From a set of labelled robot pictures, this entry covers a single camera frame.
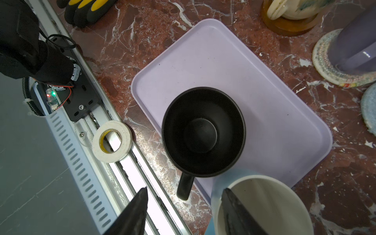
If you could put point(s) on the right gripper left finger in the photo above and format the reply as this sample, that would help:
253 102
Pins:
132 220

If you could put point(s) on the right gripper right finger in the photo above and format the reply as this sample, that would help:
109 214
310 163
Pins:
237 219

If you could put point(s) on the white mug blue handle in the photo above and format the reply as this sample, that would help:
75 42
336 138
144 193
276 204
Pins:
274 206

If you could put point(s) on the black mug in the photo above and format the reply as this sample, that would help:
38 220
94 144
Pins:
204 134

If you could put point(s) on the grey round coaster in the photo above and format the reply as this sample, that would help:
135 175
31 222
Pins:
368 108

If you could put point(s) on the beige spiral woven coaster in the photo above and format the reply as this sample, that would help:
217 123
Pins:
322 64

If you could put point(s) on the brown wooden coaster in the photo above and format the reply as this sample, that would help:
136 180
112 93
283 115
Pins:
286 27

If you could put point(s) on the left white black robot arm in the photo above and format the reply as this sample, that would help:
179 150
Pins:
24 55

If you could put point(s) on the white tape roll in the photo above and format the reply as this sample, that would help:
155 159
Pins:
112 142

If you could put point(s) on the lavender plastic tray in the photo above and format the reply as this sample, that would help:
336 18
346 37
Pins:
285 139

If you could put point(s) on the yellow work glove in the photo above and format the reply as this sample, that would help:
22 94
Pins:
82 13

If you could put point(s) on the aluminium front rail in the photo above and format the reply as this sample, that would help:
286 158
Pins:
119 182

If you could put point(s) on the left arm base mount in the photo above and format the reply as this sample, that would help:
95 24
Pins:
70 89

